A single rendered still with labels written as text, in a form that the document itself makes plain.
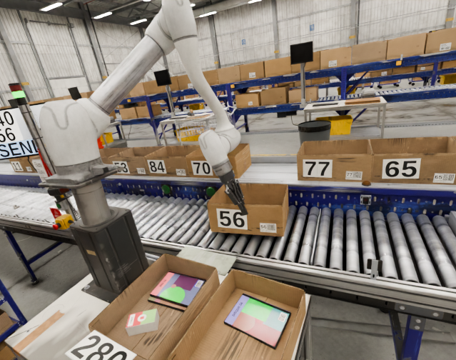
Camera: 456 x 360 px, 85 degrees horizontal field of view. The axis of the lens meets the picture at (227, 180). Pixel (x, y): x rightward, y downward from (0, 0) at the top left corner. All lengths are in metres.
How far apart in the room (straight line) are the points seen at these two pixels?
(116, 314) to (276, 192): 0.98
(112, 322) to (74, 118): 0.73
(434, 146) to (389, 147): 0.21
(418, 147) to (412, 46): 4.32
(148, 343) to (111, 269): 0.32
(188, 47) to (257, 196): 0.89
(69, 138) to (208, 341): 0.81
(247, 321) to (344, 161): 0.97
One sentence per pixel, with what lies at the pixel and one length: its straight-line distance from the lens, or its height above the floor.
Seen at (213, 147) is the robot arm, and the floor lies 1.25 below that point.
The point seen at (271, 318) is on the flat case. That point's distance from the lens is 0.97.
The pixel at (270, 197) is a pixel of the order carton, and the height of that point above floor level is 0.83.
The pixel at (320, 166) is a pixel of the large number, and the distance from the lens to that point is 1.54.
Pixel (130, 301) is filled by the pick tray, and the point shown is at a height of 0.79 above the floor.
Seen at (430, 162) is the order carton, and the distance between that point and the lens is 1.58.
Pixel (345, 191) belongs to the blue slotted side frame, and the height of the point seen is 0.86.
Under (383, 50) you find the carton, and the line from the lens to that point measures 5.98.
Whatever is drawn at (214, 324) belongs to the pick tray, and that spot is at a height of 0.76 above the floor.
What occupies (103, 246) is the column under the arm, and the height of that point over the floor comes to 1.01.
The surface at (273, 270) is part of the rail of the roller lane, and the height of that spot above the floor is 0.72.
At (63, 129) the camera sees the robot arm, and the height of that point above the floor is 1.45.
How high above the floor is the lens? 1.53
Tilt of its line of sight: 22 degrees down
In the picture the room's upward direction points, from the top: 9 degrees counter-clockwise
